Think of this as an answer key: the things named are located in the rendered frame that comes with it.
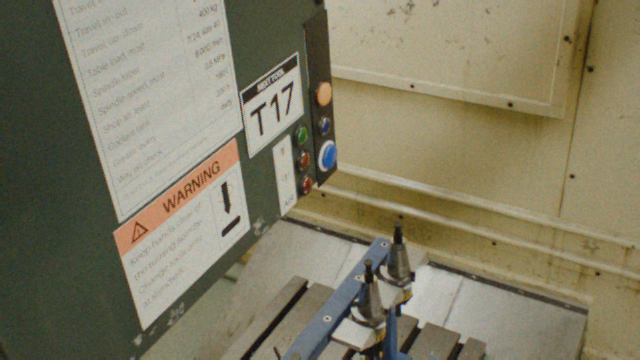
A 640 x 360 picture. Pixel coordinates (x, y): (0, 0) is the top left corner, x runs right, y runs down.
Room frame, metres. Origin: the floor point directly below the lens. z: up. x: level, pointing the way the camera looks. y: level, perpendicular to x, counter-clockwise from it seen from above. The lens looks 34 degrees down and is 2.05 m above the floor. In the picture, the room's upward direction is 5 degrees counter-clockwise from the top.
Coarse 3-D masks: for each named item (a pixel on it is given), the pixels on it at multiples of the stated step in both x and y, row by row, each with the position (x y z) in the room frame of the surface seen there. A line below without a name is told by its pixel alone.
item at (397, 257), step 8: (392, 240) 0.92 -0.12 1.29; (392, 248) 0.91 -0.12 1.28; (400, 248) 0.91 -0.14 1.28; (392, 256) 0.91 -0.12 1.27; (400, 256) 0.91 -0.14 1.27; (408, 256) 0.92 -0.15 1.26; (392, 264) 0.91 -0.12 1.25; (400, 264) 0.90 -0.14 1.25; (408, 264) 0.91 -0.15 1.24; (392, 272) 0.90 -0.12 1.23; (400, 272) 0.90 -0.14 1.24; (408, 272) 0.91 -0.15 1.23
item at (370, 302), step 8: (360, 280) 0.83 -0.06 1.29; (376, 280) 0.82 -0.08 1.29; (360, 288) 0.83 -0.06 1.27; (368, 288) 0.82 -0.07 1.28; (376, 288) 0.82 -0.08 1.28; (360, 296) 0.82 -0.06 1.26; (368, 296) 0.81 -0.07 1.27; (376, 296) 0.82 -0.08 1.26; (360, 304) 0.82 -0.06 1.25; (368, 304) 0.81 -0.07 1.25; (376, 304) 0.81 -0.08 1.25; (360, 312) 0.82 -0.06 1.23; (368, 312) 0.81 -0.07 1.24; (376, 312) 0.81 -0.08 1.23
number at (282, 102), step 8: (288, 80) 0.62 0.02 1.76; (296, 80) 0.63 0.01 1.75; (280, 88) 0.61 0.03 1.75; (288, 88) 0.62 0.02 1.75; (296, 88) 0.63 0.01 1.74; (272, 96) 0.60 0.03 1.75; (280, 96) 0.61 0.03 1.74; (288, 96) 0.62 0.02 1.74; (296, 96) 0.63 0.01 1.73; (272, 104) 0.60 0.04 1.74; (280, 104) 0.61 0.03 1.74; (288, 104) 0.62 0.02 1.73; (296, 104) 0.63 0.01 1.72; (272, 112) 0.59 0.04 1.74; (280, 112) 0.61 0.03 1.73; (288, 112) 0.62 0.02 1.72; (296, 112) 0.63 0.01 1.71; (272, 120) 0.59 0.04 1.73; (280, 120) 0.60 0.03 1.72; (272, 128) 0.59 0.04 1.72
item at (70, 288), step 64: (0, 0) 0.39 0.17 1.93; (256, 0) 0.59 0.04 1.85; (320, 0) 0.67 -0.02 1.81; (0, 64) 0.38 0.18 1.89; (64, 64) 0.42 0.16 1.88; (256, 64) 0.58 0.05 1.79; (0, 128) 0.37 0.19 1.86; (64, 128) 0.41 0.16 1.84; (0, 192) 0.36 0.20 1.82; (64, 192) 0.39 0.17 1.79; (256, 192) 0.56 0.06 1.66; (0, 256) 0.34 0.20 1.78; (64, 256) 0.38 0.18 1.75; (0, 320) 0.33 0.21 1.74; (64, 320) 0.37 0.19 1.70; (128, 320) 0.41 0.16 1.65
